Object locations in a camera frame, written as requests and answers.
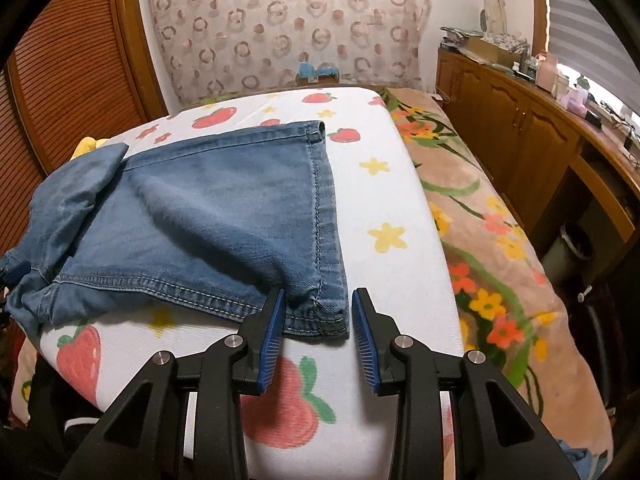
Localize pink container on sideboard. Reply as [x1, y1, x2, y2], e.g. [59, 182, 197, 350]
[535, 52, 558, 93]

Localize brown wooden sideboard cabinet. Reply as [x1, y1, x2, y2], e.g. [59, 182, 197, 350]
[435, 50, 639, 282]

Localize grey trash bin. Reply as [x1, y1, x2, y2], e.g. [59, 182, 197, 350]
[541, 222, 594, 285]

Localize blue denim pants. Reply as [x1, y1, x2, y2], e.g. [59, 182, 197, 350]
[1, 122, 348, 338]

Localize white strawberry print sheet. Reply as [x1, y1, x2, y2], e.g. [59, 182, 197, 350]
[39, 87, 463, 479]

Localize blue item on box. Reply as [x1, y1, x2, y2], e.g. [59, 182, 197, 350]
[295, 62, 341, 86]

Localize yellow plush toy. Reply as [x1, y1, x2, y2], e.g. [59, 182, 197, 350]
[70, 136, 107, 160]

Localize cardboard box on sideboard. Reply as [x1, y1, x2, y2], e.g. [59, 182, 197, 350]
[466, 37, 521, 67]

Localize floral beige blanket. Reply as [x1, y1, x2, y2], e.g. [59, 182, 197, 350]
[2, 89, 613, 479]

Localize brown louvered wardrobe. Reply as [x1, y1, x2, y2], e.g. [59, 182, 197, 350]
[1, 0, 168, 250]

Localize circle patterned sheer curtain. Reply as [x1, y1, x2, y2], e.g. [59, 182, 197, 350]
[148, 0, 432, 106]

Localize grey striped window blind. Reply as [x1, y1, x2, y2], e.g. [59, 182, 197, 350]
[548, 0, 639, 114]

